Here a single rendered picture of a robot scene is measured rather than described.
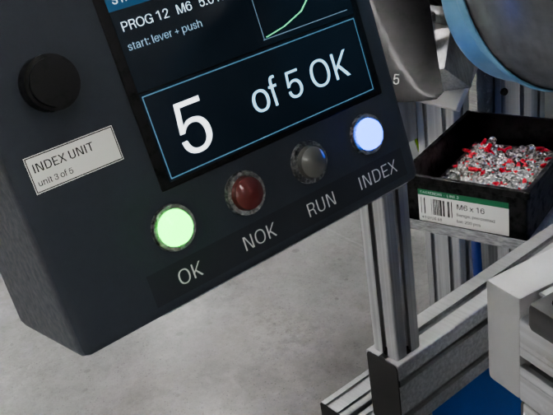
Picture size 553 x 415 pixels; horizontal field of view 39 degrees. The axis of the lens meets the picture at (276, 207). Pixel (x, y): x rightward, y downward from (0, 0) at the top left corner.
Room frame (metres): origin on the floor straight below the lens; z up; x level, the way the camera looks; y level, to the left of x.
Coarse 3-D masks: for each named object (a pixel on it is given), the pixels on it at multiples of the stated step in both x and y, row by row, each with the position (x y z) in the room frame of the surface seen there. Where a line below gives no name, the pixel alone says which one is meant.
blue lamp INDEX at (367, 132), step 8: (360, 120) 0.47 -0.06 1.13; (368, 120) 0.47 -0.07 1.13; (376, 120) 0.48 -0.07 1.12; (352, 128) 0.47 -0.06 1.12; (360, 128) 0.47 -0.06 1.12; (368, 128) 0.47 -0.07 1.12; (376, 128) 0.47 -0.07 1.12; (352, 136) 0.47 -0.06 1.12; (360, 136) 0.46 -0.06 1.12; (368, 136) 0.46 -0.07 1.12; (376, 136) 0.47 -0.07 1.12; (352, 144) 0.47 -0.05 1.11; (360, 144) 0.46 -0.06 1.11; (368, 144) 0.46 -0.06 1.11; (376, 144) 0.47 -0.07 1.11; (360, 152) 0.47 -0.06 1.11; (368, 152) 0.47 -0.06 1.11
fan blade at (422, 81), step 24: (384, 0) 1.12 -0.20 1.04; (408, 0) 1.12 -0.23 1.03; (384, 24) 1.10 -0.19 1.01; (408, 24) 1.10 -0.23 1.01; (432, 24) 1.10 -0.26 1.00; (384, 48) 1.07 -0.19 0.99; (408, 48) 1.07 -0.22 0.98; (432, 48) 1.07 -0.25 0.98; (408, 72) 1.04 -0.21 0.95; (432, 72) 1.04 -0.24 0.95; (408, 96) 1.02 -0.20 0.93; (432, 96) 1.01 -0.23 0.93
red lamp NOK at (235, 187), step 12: (228, 180) 0.41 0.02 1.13; (240, 180) 0.41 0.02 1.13; (252, 180) 0.41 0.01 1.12; (228, 192) 0.41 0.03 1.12; (240, 192) 0.41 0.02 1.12; (252, 192) 0.41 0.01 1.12; (264, 192) 0.42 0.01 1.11; (228, 204) 0.41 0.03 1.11; (240, 204) 0.41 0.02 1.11; (252, 204) 0.41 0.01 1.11
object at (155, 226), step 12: (168, 204) 0.39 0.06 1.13; (156, 216) 0.38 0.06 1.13; (168, 216) 0.38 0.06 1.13; (180, 216) 0.39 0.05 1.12; (192, 216) 0.39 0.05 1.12; (156, 228) 0.38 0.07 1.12; (168, 228) 0.38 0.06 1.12; (180, 228) 0.38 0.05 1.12; (192, 228) 0.39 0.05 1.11; (156, 240) 0.38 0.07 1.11; (168, 240) 0.38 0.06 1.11; (180, 240) 0.38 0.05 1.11
